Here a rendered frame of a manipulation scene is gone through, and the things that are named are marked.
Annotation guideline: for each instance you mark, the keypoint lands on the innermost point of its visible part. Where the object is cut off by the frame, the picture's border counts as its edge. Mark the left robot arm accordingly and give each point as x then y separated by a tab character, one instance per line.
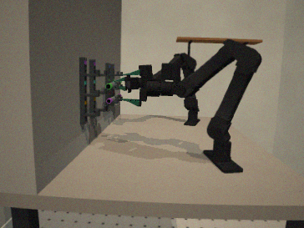
219	125

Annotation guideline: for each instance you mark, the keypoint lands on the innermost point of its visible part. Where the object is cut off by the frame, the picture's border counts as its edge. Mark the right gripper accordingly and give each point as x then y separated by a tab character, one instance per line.
125	79

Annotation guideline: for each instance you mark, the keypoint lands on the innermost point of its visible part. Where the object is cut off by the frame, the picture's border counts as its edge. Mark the beige wall panel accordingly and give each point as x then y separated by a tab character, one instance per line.
40	45

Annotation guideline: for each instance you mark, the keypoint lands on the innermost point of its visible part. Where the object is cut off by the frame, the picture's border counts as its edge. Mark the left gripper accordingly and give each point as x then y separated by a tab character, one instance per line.
147	88

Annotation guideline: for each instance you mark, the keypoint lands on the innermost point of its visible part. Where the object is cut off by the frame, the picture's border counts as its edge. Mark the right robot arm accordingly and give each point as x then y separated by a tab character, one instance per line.
190	103

